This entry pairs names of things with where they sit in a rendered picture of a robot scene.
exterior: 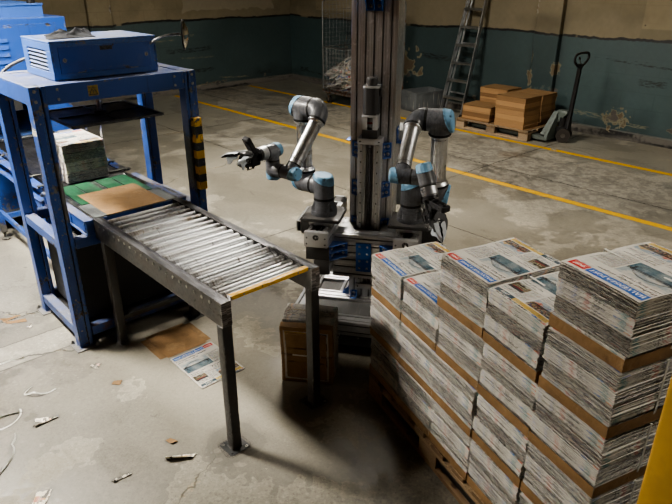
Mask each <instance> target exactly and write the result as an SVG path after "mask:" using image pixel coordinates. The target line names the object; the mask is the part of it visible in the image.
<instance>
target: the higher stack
mask: <svg viewBox="0 0 672 504"><path fill-rule="evenodd" d="M605 251H608V252H605ZM559 267H560V269H559V273H558V279H559V280H558V282H557V285H556V286H557V291H556V293H557V294H556V295H555V296H556V299H555V302H554V310H552V314H553V315H555V316H557V317H558V318H560V319H561V320H563V321H564V322H566V323H567V324H569V325H570V326H572V327H573V328H575V329H576V330H578V331H580V332H581V333H583V334H584V335H586V336H587V337H589V338H590V339H592V340H593V341H595V342H597V343H598V344H600V345H601V346H603V347H604V348H606V349H608V350H609V351H611V352H612V353H614V354H616V355H617V356H619V357H620V358H622V359H624V362H625V360H627V359H630V358H633V357H636V356H639V355H642V354H645V353H649V352H652V351H655V350H657V349H660V348H663V347H666V346H670V345H672V250H670V249H668V248H666V247H663V246H660V245H657V244H655V243H652V242H644V243H638V244H633V245H628V246H624V247H620V248H616V249H613V250H611V251H610V250H608V249H606V248H605V249H604V250H603V252H597V253H592V254H587V255H582V256H577V257H573V258H569V259H566V260H562V261H561V262H560V266H559ZM547 331H548V333H547V335H548V336H547V339H546V342H547V343H545V346H544V347H545V348H544V349H545V350H544V354H543V355H542V356H543V358H544V361H545V362H544V364H543V371H542V372H541V374H542V375H541V376H542V377H544V378H545V379H546V380H548V381H549V382H550V383H551V384H553V385H554V386H555V387H556V388H558V389H559V390H560V391H561V392H563V393H564V394H565V395H566V396H568V397H569V398H570V399H571V400H573V401H574V402H575V403H576V404H578V405H579V406H580V407H582V408H583V409H584V410H585V411H587V412H588V413H589V414H591V415H592V416H593V417H594V418H596V419H597V420H598V421H600V422H601V423H602V424H604V425H605V426H606V427H608V428H610V427H612V426H615V425H618V424H621V423H623V422H626V421H629V420H632V419H634V418H637V417H639V416H641V415H644V414H646V413H649V412H651V411H654V412H653V414H655V412H656V410H657V409H659V408H662V407H663V405H664V402H665V398H666V395H667V391H668V387H669V384H670V380H671V376H672V356H671V357H668V358H665V359H662V360H659V361H656V362H654V363H651V364H648V365H645V366H642V367H639V368H636V369H633V370H630V371H627V372H624V373H621V372H619V371H618V370H616V369H615V368H613V367H612V366H610V365H609V364H607V363H606V362H604V361H603V360H601V359H600V358H598V357H597V356H595V355H594V354H592V353H591V352H589V351H587V350H586V349H584V348H583V347H581V346H580V345H578V344H577V343H575V342H574V341H572V340H571V339H569V338H568V337H566V336H565V335H563V334H562V333H560V332H559V331H557V330H556V329H554V328H553V327H549V328H548V330H547ZM536 395H537V396H536V398H535V399H536V400H537V402H536V403H535V404H536V408H535V409H536V410H535V413H534V414H533V415H532V416H533V418H532V421H531V427H530V428H531V432H532V433H533V434H534V435H535V436H536V437H538V438H539V439H540V440H541V441H542V442H543V443H544V444H546V445H547V446H548V447H549V448H550V449H551V450H552V451H553V452H555V453H556V454H557V455H558V456H559V457H560V458H561V459H562V460H563V461H565V462H566V463H567V464H568V465H569V466H570V467H571V468H572V469H573V470H574V471H575V472H577V473H578V474H579V475H580V476H581V477H582V478H583V479H584V480H585V481H586V482H587V483H589V484H590V485H591V486H592V487H593V488H594V489H595V488H597V487H599V486H601V485H603V484H605V483H607V482H610V481H612V480H614V479H616V478H618V477H621V476H623V475H625V474H627V473H630V472H632V471H634V470H636V469H637V472H638V471H639V469H640V468H641V467H643V466H645V465H647V463H648V460H649V456H650V453H651V449H652V445H653V442H654V438H655V434H656V431H657V427H658V424H659V420H660V419H657V420H655V421H652V422H649V423H647V424H644V425H642V426H639V427H637V428H634V429H631V430H629V431H626V432H624V433H621V434H619V435H616V436H613V437H611V438H608V439H604V438H603V437H602V436H601V435H599V434H598V433H597V432H596V431H594V430H593V429H592V428H591V427H589V426H588V425H587V424H586V423H584V422H583V421H582V420H581V419H579V418H578V417H577V416H576V415H575V414H573V413H572V412H571V411H570V410H568V409H567V408H566V407H565V406H563V405H562V404H561V403H560V402H558V401H557V400H556V399H555V398H553V397H552V396H551V395H550V394H548V393H547V392H546V391H545V390H543V389H542V388H541V387H538V389H537V391H536ZM528 445H529V446H528V447H527V448H528V450H527V455H526V457H525V459H526V461H525V465H524V467H525V470H526V471H525V472H524V473H525V474H524V479H523V483H524V484H525V485H526V486H527V487H528V488H529V489H530V490H531V491H532V492H533V493H534V494H535V495H536V496H537V497H538V498H539V499H540V500H541V501H542V503H543V504H636V503H637V500H638V496H639V492H640V489H641V485H642V482H643V478H644V475H643V476H641V477H638V478H636V479H634V480H632V481H629V482H627V483H625V484H623V485H621V486H618V487H616V488H614V489H612V490H609V491H607V492H605V493H603V494H601V495H598V496H596V497H594V498H590V497H589V496H588V495H587V494H586V493H585V492H584V491H583V490H582V489H581V488H580V487H579V486H577V485H576V484H575V483H574V482H573V481H572V480H571V479H570V478H569V477H568V476H567V475H566V474H564V473H563V472H562V471H561V470H560V469H559V468H558V467H557V466H556V465H555V464H554V463H553V462H551V461H550V460H549V459H548V458H547V457H546V456H545V455H544V454H543V453H542V452H541V451H539V450H538V449H537V448H536V447H535V446H534V445H533V444H532V443H531V442H530V441H529V443H528ZM594 489H593V492H594Z"/></svg>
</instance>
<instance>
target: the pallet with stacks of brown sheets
mask: <svg viewBox="0 0 672 504"><path fill-rule="evenodd" d="M556 97H557V92H552V91H545V90H538V89H531V88H527V89H522V88H521V87H515V86H508V85H501V84H490V85H485V86H481V87H480V101H479V100H475V101H471V102H467V103H464V104H463V103H462V104H463V110H462V116H461V117H457V119H456V127H458V128H462V129H467V130H472V131H477V132H482V133H487V134H491V135H496V136H501V137H506V138H511V139H515V140H520V141H525V142H528V141H531V134H532V133H535V132H538V133H541V131H542V129H543V128H544V126H545V125H546V123H547V121H548V120H549V118H550V117H551V115H552V113H553V112H554V111H555V101H556ZM468 122H469V124H472V123H479V124H484V125H486V130H483V129H478V128H473V127H468ZM498 127H499V128H504V129H509V130H514V131H518V137H517V136H512V135H507V134H503V133H498Z"/></svg>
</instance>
